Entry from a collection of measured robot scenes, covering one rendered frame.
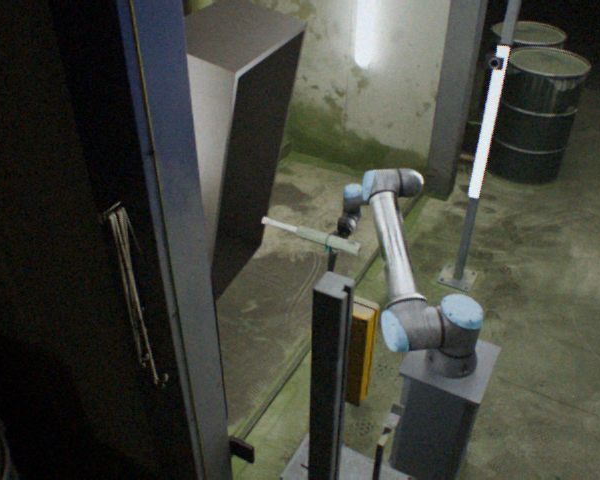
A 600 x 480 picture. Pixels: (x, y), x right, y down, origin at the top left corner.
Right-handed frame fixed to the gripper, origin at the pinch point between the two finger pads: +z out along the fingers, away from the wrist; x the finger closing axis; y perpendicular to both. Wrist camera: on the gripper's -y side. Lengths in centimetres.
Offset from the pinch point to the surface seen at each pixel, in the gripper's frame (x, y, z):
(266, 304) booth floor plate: 35, 64, -15
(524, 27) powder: -61, -36, -312
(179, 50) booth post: 15, -123, 111
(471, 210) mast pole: -57, 6, -77
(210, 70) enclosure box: 39, -93, 50
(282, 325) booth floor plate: 21, 63, -3
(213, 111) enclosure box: 38, -79, 50
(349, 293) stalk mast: -33, -97, 137
